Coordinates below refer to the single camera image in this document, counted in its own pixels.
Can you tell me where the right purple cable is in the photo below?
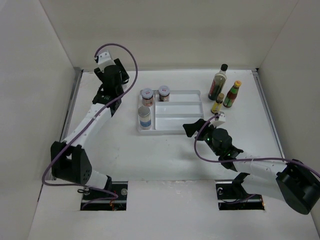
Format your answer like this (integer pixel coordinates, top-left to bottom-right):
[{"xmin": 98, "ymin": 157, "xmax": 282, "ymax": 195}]
[{"xmin": 193, "ymin": 114, "xmax": 320, "ymax": 181}]

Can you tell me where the dark spice jar white lid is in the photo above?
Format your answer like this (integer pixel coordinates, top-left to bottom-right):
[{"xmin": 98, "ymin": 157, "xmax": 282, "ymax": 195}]
[{"xmin": 158, "ymin": 85, "xmax": 170, "ymax": 102}]

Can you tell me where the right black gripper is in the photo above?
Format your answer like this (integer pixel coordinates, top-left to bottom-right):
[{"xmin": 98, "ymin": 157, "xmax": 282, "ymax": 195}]
[{"xmin": 183, "ymin": 118, "xmax": 221, "ymax": 156}]

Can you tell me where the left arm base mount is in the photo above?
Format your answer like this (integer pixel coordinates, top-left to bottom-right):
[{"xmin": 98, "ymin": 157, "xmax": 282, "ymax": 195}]
[{"xmin": 77, "ymin": 181, "xmax": 129, "ymax": 212}]

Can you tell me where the small yellow label bottle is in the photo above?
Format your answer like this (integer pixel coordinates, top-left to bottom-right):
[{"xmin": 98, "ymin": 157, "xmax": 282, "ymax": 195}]
[{"xmin": 211, "ymin": 92, "xmax": 225, "ymax": 114}]

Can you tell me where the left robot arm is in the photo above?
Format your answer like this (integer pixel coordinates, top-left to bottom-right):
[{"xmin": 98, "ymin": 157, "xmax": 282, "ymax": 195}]
[{"xmin": 50, "ymin": 58, "xmax": 129, "ymax": 200}]

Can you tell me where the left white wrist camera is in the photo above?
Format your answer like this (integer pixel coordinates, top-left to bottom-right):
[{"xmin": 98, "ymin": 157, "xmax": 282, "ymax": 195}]
[{"xmin": 95, "ymin": 50, "xmax": 114, "ymax": 69}]

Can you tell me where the blue label jar silver lid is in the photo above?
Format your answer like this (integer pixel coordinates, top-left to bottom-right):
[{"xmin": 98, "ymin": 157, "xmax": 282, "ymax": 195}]
[{"xmin": 138, "ymin": 105, "xmax": 152, "ymax": 130}]

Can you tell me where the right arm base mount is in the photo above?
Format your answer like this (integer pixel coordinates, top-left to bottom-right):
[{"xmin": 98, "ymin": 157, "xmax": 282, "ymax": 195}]
[{"xmin": 215, "ymin": 181, "xmax": 265, "ymax": 211}]

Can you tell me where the orange spice jar white lid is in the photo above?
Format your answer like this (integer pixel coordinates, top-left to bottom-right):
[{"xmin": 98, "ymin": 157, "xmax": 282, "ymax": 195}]
[{"xmin": 141, "ymin": 88, "xmax": 154, "ymax": 107}]

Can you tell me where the red sauce bottle yellow cap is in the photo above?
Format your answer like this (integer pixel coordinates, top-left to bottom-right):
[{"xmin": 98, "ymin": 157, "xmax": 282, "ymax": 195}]
[{"xmin": 222, "ymin": 80, "xmax": 242, "ymax": 108}]

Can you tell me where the white divided organizer tray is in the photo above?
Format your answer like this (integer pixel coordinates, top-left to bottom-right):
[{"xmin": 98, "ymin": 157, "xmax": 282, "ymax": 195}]
[{"xmin": 137, "ymin": 90, "xmax": 204, "ymax": 136}]

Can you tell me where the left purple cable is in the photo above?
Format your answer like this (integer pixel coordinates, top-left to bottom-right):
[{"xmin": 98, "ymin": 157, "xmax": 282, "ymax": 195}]
[{"xmin": 41, "ymin": 42, "xmax": 139, "ymax": 210}]

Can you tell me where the dark soy sauce bottle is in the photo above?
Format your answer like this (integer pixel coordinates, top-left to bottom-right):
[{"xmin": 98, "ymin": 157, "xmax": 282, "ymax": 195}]
[{"xmin": 208, "ymin": 63, "xmax": 229, "ymax": 101}]

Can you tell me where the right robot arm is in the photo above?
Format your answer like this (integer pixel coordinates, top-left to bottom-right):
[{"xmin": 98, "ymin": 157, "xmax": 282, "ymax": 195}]
[{"xmin": 182, "ymin": 118, "xmax": 320, "ymax": 215}]

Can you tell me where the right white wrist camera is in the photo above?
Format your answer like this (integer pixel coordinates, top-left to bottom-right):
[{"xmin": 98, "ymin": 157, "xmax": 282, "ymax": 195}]
[{"xmin": 212, "ymin": 111, "xmax": 226, "ymax": 127}]

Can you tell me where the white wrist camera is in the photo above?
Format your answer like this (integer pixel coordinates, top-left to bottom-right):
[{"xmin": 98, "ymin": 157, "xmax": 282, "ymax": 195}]
[
  {"xmin": 212, "ymin": 111, "xmax": 226, "ymax": 127},
  {"xmin": 95, "ymin": 50, "xmax": 114, "ymax": 69}
]

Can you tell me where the purple cable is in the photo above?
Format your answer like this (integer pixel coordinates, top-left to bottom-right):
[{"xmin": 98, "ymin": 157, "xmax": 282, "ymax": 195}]
[
  {"xmin": 41, "ymin": 42, "xmax": 139, "ymax": 210},
  {"xmin": 193, "ymin": 114, "xmax": 320, "ymax": 181}
]

